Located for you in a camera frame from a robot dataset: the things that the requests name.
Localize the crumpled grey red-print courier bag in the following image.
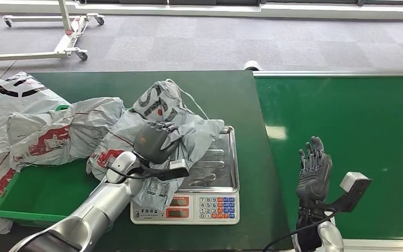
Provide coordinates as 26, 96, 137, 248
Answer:
7, 97, 126, 172

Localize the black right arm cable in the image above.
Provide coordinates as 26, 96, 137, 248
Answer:
262, 208, 341, 252

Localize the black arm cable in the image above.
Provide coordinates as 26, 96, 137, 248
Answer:
262, 208, 341, 252
105, 160, 150, 181

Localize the white wheeled metal frame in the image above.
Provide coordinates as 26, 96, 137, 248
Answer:
0, 0, 105, 63

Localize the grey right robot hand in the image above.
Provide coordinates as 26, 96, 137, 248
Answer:
296, 136, 333, 210

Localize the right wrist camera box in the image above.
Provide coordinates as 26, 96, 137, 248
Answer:
321, 172, 373, 214

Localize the large white courier bag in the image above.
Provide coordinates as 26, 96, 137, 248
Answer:
0, 72, 71, 235

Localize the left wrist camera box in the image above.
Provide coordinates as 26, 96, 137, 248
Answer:
139, 159, 190, 182

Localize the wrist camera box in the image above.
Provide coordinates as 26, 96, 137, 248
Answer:
139, 159, 190, 182
321, 172, 373, 214

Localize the electronic scale with steel pan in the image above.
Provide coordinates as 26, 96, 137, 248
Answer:
130, 125, 240, 226

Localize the green plastic bin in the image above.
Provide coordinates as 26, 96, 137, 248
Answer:
0, 104, 113, 229

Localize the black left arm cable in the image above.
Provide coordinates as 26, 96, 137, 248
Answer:
105, 160, 150, 181

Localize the white round conveyor end cap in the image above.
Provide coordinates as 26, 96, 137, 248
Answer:
243, 60, 264, 71

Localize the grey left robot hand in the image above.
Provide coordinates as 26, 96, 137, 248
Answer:
133, 121, 182, 164

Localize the grey courier bag with drawstring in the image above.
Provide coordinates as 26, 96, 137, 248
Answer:
86, 79, 225, 213

